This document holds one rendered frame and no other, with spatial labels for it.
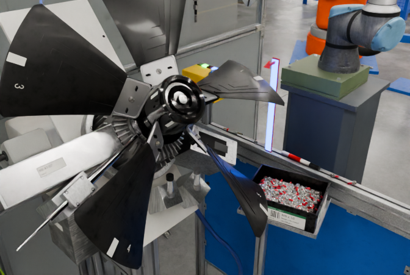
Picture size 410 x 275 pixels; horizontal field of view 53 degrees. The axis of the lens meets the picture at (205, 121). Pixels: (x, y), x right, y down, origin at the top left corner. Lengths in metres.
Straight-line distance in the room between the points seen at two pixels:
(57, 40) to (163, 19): 0.28
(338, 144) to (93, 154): 0.93
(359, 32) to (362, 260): 0.74
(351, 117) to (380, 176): 1.49
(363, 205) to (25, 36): 0.99
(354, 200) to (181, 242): 1.21
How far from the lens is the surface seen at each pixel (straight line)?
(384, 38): 1.42
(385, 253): 1.39
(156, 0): 1.05
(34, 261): 1.91
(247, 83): 1.12
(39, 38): 0.85
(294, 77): 1.55
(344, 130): 1.54
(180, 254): 2.23
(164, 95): 0.87
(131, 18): 1.04
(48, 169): 0.91
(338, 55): 1.55
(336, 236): 1.44
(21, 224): 1.78
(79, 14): 1.24
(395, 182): 2.96
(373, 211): 1.30
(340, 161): 1.61
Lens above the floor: 1.60
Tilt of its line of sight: 28 degrees down
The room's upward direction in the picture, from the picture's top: straight up
